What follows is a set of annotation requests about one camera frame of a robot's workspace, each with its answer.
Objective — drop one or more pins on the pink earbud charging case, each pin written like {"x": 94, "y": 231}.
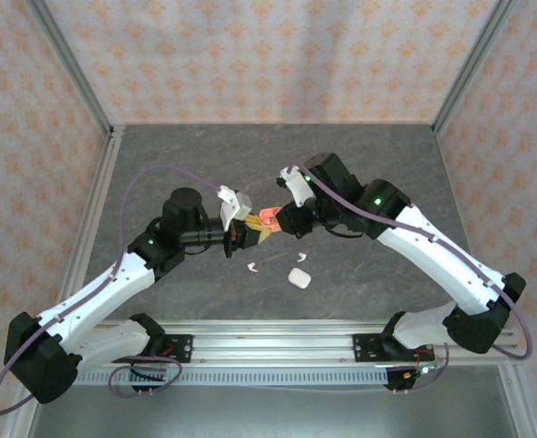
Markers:
{"x": 270, "y": 211}

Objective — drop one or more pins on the white earbud charging case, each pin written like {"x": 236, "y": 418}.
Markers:
{"x": 299, "y": 278}

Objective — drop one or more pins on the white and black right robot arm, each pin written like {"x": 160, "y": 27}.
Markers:
{"x": 432, "y": 255}

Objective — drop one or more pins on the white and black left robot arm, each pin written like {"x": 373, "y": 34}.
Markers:
{"x": 90, "y": 296}

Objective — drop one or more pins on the grey metal lower panel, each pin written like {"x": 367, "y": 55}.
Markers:
{"x": 272, "y": 415}

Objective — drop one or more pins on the aluminium table edge rail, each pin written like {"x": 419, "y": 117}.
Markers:
{"x": 83, "y": 228}
{"x": 519, "y": 401}

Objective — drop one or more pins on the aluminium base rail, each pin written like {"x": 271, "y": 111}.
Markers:
{"x": 272, "y": 342}

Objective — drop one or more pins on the aluminium upright frame post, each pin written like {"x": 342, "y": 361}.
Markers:
{"x": 70, "y": 64}
{"x": 472, "y": 64}

